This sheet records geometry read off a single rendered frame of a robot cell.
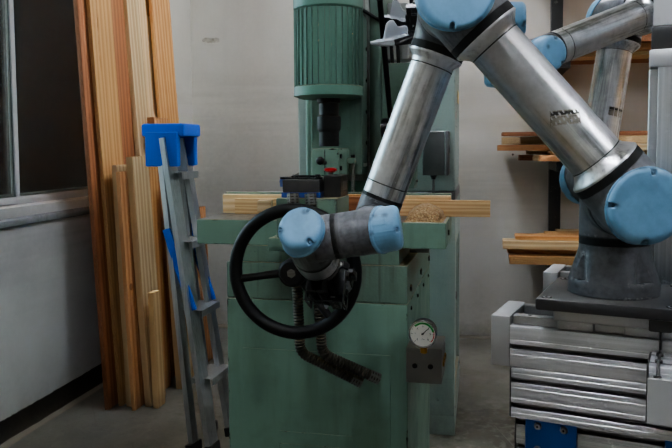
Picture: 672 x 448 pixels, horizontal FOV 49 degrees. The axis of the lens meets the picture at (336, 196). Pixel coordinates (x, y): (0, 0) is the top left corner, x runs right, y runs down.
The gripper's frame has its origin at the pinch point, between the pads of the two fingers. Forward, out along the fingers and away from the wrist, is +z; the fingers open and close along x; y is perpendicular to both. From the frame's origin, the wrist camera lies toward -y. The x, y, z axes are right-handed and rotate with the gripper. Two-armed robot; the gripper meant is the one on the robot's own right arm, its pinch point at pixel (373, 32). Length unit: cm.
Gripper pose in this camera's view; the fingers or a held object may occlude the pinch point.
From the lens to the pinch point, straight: 180.3
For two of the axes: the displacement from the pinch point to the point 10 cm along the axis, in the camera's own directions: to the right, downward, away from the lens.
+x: -1.7, 6.0, -7.8
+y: -1.2, -8.0, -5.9
